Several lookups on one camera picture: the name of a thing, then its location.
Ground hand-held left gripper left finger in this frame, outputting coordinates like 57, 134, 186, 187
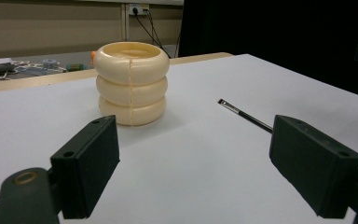
49, 114, 121, 220

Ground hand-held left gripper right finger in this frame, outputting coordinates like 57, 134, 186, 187
268, 114, 358, 219

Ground thin black makeup brush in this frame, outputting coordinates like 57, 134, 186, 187
217, 98, 274, 134

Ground cream ribbed round holder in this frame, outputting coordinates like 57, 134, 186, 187
92, 41, 171, 127

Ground green cylindrical object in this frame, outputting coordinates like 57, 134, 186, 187
65, 63, 86, 72

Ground black curtain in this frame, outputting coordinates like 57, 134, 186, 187
177, 0, 358, 101

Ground white cord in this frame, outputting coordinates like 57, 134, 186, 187
0, 61, 67, 84

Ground black cable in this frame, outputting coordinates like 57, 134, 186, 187
131, 7, 172, 60
143, 8, 166, 50

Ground white wall socket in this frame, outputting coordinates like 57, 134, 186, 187
128, 3, 150, 16

